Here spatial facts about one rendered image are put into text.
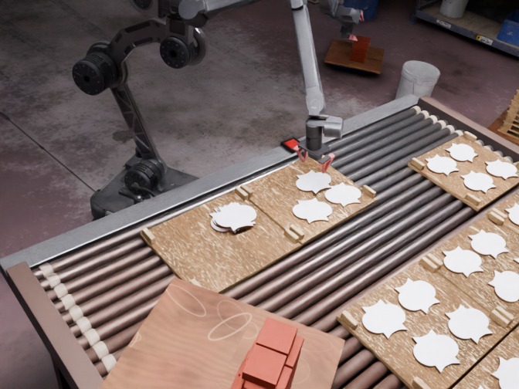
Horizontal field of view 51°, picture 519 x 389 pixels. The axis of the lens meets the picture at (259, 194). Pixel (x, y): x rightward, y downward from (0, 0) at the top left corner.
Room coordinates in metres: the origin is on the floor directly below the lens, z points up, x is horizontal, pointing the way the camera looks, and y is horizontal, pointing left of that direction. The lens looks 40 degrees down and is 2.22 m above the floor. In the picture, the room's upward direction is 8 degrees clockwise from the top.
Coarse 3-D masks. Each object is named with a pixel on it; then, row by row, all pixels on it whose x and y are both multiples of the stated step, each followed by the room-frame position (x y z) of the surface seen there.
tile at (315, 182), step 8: (296, 176) 1.69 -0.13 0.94; (304, 176) 1.68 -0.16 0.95; (312, 176) 1.69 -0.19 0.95; (320, 176) 1.69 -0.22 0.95; (328, 176) 1.70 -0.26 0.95; (296, 184) 1.63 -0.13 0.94; (304, 184) 1.63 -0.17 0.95; (312, 184) 1.63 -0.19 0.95; (320, 184) 1.64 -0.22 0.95; (328, 184) 1.64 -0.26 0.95
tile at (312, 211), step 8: (312, 200) 1.55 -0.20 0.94; (296, 208) 1.49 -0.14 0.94; (304, 208) 1.49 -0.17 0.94; (312, 208) 1.50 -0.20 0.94; (320, 208) 1.51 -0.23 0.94; (328, 208) 1.51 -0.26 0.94; (296, 216) 1.45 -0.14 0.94; (304, 216) 1.45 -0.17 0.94; (312, 216) 1.46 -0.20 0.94; (320, 216) 1.46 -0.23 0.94; (328, 216) 1.48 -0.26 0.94
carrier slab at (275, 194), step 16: (272, 176) 1.67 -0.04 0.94; (288, 176) 1.68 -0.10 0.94; (336, 176) 1.73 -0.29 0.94; (256, 192) 1.56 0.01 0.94; (272, 192) 1.57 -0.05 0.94; (288, 192) 1.58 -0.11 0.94; (304, 192) 1.60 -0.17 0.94; (320, 192) 1.61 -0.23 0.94; (272, 208) 1.48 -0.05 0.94; (288, 208) 1.49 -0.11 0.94; (336, 208) 1.53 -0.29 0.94; (352, 208) 1.54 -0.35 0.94; (288, 224) 1.41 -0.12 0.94; (304, 224) 1.42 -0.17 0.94; (320, 224) 1.43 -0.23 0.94; (336, 224) 1.45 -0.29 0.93; (304, 240) 1.34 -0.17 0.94
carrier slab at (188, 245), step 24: (192, 216) 1.38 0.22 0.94; (264, 216) 1.43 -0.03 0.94; (144, 240) 1.24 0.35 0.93; (168, 240) 1.25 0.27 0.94; (192, 240) 1.27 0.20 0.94; (216, 240) 1.28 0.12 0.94; (240, 240) 1.30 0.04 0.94; (264, 240) 1.31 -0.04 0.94; (288, 240) 1.33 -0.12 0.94; (168, 264) 1.15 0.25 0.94; (192, 264) 1.16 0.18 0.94; (216, 264) 1.18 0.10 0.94; (240, 264) 1.19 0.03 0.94; (264, 264) 1.20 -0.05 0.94; (216, 288) 1.08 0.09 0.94
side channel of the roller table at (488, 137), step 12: (432, 108) 2.39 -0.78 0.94; (444, 108) 2.38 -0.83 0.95; (456, 120) 2.29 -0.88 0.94; (468, 120) 2.29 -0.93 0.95; (480, 132) 2.20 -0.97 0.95; (492, 132) 2.21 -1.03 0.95; (492, 144) 2.15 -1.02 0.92; (504, 144) 2.12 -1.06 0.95; (504, 156) 2.10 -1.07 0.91; (516, 156) 2.06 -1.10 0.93
